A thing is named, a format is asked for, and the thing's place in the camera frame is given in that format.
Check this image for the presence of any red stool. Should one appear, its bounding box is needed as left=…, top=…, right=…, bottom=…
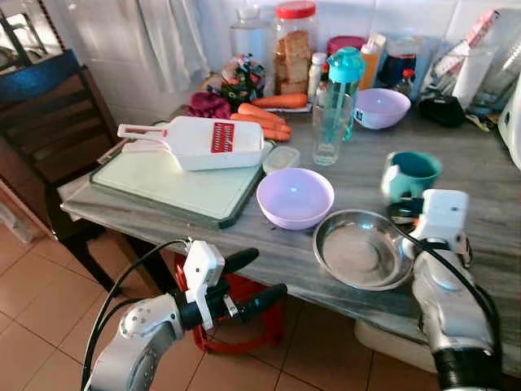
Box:
left=173, top=253, right=284, bottom=354

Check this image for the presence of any dark purple vegetable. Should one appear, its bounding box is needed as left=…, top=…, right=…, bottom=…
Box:
left=187, top=91, right=233, bottom=119

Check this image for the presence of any clear drinking glass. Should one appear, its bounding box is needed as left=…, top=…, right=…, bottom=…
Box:
left=313, top=91, right=352, bottom=166

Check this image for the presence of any stainless steel plate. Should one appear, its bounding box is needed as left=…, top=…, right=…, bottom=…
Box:
left=313, top=209, right=417, bottom=291

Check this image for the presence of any clear glass jar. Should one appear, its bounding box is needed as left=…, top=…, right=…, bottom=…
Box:
left=230, top=4, right=274, bottom=66

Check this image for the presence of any white food processor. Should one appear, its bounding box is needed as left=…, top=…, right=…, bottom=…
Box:
left=498, top=73, right=521, bottom=168

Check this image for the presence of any small purple bowl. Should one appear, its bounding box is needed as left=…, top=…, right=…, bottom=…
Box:
left=352, top=88, right=412, bottom=130

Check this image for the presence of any teal water bottle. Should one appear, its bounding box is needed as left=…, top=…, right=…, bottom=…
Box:
left=326, top=46, right=366, bottom=141

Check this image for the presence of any black pouch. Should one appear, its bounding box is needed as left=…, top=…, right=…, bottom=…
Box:
left=418, top=95, right=466, bottom=127

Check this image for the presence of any red-lidded clear jar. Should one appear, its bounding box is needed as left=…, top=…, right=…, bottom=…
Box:
left=273, top=2, right=318, bottom=96

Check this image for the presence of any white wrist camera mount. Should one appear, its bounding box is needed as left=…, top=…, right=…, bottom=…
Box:
left=183, top=239, right=225, bottom=331
left=411, top=189, right=471, bottom=245

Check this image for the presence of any small clear plastic container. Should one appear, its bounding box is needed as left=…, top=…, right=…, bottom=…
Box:
left=262, top=145, right=300, bottom=174

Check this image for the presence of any red striped plastic bag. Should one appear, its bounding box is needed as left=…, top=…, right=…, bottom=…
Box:
left=423, top=8, right=521, bottom=115

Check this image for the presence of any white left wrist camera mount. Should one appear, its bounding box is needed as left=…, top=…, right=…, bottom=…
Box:
left=183, top=239, right=225, bottom=331

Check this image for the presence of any small red-capped bottle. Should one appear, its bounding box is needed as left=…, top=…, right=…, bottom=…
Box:
left=396, top=69, right=416, bottom=97

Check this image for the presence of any teal mug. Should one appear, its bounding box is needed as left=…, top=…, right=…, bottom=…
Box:
left=381, top=151, right=443, bottom=204

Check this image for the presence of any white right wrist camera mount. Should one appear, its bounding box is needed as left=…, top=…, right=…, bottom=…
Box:
left=411, top=189, right=471, bottom=245

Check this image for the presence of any orange bottle white cap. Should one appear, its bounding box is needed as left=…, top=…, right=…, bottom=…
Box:
left=358, top=34, right=387, bottom=90

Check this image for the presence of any pink-lidded container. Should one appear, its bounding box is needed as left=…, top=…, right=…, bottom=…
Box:
left=327, top=35, right=367, bottom=56

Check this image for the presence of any white plastic tub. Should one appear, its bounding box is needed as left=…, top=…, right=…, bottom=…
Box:
left=354, top=319, right=440, bottom=373

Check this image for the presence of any dark wooden chair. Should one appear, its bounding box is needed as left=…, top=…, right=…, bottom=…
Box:
left=0, top=49, right=155, bottom=296

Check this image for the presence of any white mandoline slicer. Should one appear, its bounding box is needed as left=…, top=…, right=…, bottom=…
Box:
left=116, top=116, right=265, bottom=171

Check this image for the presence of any pale green cutting board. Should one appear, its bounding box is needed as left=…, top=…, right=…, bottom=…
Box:
left=88, top=138, right=276, bottom=229

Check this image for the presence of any large purple bowl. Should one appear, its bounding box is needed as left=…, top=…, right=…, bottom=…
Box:
left=256, top=168, right=335, bottom=231

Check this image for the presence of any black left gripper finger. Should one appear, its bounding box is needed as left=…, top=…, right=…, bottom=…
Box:
left=221, top=248, right=260, bottom=275
left=236, top=283, right=288, bottom=320

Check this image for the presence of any bag of vegetables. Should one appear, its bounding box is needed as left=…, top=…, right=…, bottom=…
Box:
left=220, top=55, right=268, bottom=107

